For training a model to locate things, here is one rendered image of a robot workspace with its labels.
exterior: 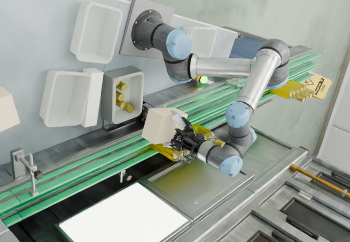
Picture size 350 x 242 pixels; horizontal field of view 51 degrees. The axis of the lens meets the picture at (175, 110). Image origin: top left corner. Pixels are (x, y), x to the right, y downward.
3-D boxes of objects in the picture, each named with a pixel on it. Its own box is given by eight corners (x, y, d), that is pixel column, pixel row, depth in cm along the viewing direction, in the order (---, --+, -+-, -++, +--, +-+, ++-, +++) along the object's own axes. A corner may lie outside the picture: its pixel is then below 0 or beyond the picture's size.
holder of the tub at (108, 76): (100, 127, 169) (111, 134, 165) (101, 72, 157) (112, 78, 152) (128, 117, 181) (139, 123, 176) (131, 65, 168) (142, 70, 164)
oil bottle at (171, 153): (144, 143, 177) (176, 164, 165) (145, 134, 175) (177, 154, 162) (152, 140, 181) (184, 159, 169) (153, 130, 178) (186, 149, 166)
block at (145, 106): (139, 121, 178) (149, 127, 174) (140, 104, 174) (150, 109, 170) (145, 119, 180) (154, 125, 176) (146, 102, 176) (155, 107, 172)
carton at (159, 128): (149, 108, 142) (162, 116, 138) (174, 107, 154) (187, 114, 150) (141, 136, 145) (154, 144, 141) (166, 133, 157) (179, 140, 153)
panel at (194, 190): (53, 230, 139) (108, 289, 119) (52, 224, 138) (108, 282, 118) (201, 149, 200) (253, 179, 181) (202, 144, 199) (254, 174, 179)
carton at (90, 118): (76, 121, 157) (84, 127, 154) (82, 68, 149) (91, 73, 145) (88, 119, 162) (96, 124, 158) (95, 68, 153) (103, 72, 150)
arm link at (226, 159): (246, 165, 129) (231, 183, 126) (221, 152, 136) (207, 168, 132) (244, 153, 124) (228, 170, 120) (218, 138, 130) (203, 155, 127)
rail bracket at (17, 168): (5, 172, 136) (35, 204, 124) (0, 134, 129) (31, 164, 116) (17, 168, 140) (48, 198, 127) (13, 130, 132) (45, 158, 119)
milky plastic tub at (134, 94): (101, 118, 166) (113, 125, 161) (101, 72, 156) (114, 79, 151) (129, 108, 178) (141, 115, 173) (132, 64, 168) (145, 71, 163)
